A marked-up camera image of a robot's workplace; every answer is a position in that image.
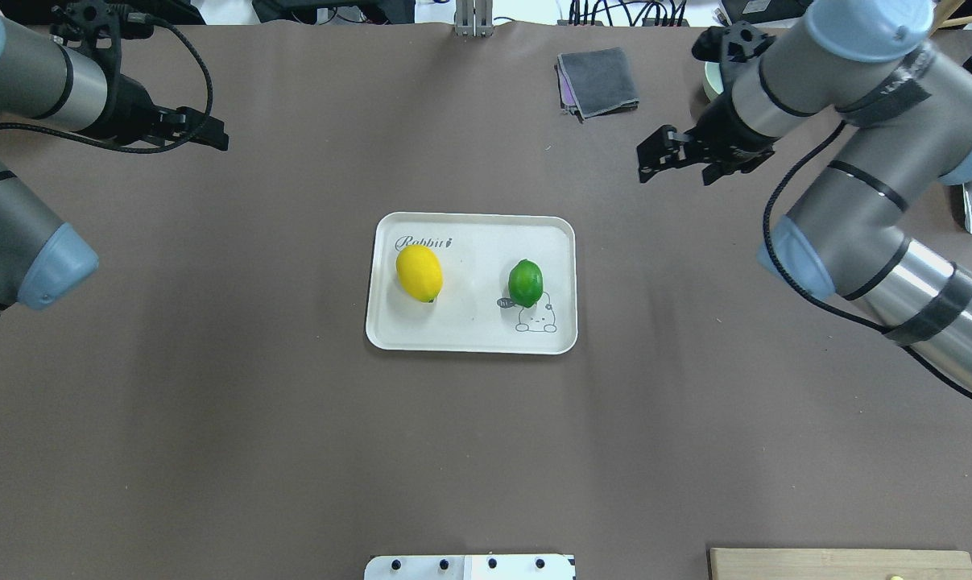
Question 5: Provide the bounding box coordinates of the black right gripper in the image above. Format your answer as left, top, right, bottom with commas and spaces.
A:
637, 95, 776, 186

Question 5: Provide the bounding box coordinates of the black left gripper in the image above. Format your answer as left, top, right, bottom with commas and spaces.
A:
99, 77, 230, 151

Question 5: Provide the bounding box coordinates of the green lemon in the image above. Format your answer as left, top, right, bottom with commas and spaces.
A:
507, 259, 544, 309

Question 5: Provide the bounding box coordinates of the yellow lemon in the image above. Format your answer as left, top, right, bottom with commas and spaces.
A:
395, 245, 444, 302

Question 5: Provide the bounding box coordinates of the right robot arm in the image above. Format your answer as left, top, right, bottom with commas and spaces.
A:
636, 1, 972, 400

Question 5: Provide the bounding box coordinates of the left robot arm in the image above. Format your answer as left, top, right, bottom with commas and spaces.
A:
0, 1, 230, 316

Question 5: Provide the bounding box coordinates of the white rabbit tray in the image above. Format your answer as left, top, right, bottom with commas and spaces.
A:
365, 212, 579, 355

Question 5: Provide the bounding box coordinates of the pale green bowl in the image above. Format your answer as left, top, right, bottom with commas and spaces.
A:
702, 61, 724, 102

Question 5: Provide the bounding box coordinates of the grey folded cloth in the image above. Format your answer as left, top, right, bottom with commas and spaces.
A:
555, 47, 639, 121

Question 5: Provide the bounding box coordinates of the wooden stand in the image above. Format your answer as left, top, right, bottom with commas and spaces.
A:
932, 1, 972, 31

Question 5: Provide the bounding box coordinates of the wooden board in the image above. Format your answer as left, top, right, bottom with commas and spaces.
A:
708, 547, 972, 579

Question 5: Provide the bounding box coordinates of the white mounting plate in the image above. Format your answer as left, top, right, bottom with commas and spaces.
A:
363, 553, 577, 579

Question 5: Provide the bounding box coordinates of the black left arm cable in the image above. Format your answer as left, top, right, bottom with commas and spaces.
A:
0, 12, 215, 155

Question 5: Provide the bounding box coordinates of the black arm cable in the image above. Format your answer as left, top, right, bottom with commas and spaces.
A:
763, 121, 972, 408
0, 12, 215, 155

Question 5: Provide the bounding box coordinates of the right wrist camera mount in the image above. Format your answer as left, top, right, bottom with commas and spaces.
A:
691, 21, 776, 92

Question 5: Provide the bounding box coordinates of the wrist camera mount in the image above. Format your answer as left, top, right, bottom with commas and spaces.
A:
691, 21, 776, 92
50, 1, 155, 58

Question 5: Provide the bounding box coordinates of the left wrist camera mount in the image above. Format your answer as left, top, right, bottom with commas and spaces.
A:
50, 1, 155, 58

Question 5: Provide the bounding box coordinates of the metal bracket post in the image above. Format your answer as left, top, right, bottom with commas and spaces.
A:
453, 0, 495, 38

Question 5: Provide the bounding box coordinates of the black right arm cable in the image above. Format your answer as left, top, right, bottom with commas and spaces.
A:
763, 121, 972, 408

